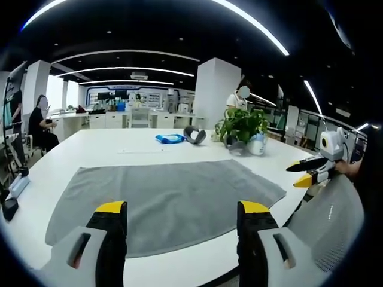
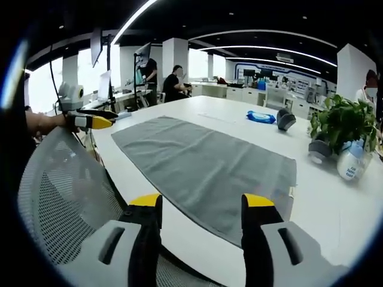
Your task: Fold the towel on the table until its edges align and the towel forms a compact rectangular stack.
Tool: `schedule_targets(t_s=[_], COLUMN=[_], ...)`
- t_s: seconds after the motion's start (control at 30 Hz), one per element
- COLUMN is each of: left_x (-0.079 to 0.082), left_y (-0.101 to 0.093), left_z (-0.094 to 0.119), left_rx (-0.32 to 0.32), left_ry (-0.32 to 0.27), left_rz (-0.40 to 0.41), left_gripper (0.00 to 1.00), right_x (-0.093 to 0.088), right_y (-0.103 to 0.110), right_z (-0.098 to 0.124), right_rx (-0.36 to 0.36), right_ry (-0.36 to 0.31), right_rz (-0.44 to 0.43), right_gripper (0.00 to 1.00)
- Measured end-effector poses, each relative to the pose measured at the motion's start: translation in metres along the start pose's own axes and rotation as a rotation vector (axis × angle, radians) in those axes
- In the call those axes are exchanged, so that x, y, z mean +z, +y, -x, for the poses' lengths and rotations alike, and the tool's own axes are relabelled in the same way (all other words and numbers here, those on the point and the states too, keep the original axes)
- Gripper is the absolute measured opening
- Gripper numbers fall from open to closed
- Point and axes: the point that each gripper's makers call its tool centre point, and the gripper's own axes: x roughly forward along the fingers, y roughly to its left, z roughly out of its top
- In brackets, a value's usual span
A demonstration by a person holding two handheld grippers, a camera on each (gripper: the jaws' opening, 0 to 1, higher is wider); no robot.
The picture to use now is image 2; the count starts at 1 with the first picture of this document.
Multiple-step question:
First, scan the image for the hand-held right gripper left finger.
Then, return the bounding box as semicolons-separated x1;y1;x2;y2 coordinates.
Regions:
57;193;164;287

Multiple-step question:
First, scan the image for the black cable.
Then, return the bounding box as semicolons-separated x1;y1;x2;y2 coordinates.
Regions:
48;44;65;115

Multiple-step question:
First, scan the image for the grey rounded holder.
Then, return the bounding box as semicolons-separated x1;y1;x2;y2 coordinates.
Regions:
276;107;297;132

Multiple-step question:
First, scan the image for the green potted plant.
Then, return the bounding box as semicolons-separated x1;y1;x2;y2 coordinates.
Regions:
308;94;379;164

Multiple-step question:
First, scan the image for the white table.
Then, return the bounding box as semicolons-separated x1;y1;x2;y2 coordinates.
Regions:
89;95;383;287

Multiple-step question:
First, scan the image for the white monitor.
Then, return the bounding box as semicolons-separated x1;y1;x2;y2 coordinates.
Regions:
98;70;113;102

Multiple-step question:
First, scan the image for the grey mesh office chair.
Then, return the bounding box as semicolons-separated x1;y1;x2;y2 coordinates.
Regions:
17;127;210;287

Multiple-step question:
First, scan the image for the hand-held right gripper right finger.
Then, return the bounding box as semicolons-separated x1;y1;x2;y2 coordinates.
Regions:
241;193;350;287

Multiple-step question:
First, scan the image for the grey towel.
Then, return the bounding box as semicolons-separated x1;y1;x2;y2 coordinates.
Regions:
111;115;298;248

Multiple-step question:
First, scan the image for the blue wet wipes packet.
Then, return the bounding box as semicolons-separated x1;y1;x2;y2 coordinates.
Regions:
246;109;276;125

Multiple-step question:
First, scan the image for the white blue spray bottle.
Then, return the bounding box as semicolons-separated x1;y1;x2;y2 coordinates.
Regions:
336;139;373;182

